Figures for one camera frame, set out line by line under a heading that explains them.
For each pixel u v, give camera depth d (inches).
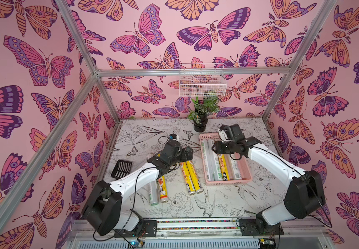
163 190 32.7
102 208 16.4
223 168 35.4
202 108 37.4
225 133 27.6
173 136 29.8
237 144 25.0
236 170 35.0
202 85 41.7
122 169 37.2
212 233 28.7
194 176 34.4
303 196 16.8
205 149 38.2
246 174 34.2
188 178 34.3
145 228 28.7
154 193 32.3
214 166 35.5
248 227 28.8
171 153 25.1
